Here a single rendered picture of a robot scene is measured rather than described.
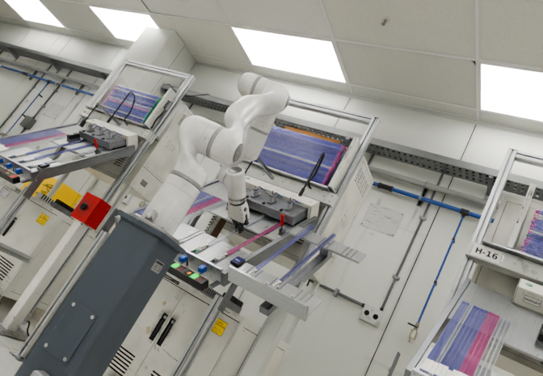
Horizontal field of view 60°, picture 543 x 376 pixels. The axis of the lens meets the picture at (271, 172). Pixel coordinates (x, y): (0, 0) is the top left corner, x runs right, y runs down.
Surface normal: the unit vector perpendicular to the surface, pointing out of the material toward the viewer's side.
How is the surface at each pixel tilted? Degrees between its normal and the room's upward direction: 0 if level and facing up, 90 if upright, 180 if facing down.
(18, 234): 90
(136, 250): 90
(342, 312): 90
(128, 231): 90
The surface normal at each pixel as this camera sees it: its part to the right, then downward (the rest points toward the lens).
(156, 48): -0.36, -0.50
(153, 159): 0.80, 0.28
